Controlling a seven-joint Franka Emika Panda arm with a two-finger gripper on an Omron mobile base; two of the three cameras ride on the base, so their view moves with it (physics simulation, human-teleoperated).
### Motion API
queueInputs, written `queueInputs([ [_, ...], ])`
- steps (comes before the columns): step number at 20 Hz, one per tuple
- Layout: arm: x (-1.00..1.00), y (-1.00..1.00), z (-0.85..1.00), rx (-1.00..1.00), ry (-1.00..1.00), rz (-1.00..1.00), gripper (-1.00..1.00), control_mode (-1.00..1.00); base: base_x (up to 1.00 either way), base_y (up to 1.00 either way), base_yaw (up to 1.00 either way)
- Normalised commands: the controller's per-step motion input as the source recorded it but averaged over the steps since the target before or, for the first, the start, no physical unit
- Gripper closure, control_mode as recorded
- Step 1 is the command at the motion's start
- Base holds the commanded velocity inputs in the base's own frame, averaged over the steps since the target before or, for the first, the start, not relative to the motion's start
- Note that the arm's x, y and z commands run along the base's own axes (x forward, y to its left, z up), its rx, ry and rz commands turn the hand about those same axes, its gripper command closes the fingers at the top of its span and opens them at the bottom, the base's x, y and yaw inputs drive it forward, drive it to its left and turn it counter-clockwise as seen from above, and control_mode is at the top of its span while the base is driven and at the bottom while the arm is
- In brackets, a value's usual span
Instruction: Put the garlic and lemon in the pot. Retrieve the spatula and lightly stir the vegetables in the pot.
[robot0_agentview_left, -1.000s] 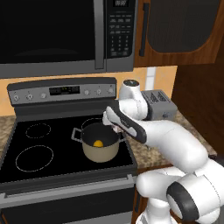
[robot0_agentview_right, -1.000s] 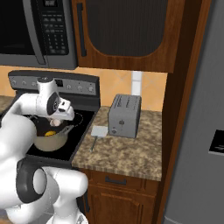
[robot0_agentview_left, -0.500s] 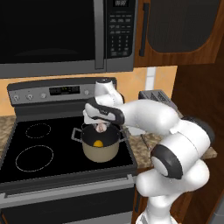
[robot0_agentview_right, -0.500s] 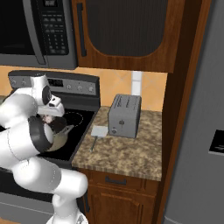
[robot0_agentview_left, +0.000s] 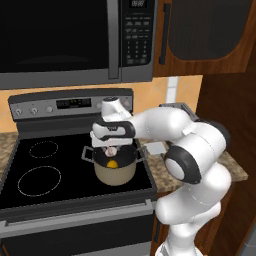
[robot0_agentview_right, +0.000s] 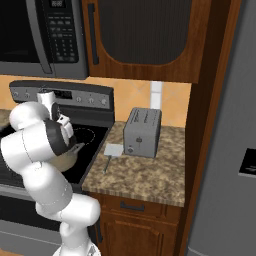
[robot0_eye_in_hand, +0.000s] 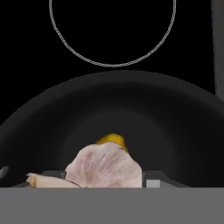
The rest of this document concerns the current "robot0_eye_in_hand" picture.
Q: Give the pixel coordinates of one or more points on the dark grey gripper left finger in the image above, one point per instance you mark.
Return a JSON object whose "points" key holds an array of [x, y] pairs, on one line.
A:
{"points": [[51, 173]]}

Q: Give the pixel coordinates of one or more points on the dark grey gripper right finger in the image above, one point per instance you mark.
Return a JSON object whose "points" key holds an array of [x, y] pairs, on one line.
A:
{"points": [[156, 178]]}

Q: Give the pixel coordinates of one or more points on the white garlic bulb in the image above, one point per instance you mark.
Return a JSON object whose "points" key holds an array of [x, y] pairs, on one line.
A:
{"points": [[105, 167]]}

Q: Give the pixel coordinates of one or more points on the yellow lemon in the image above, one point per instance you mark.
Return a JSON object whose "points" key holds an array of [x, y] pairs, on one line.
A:
{"points": [[115, 139]]}

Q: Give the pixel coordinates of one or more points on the black pot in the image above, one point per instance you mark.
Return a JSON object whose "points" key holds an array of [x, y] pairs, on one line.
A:
{"points": [[116, 110]]}

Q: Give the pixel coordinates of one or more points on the black hob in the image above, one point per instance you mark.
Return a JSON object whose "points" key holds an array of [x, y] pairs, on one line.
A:
{"points": [[29, 43]]}

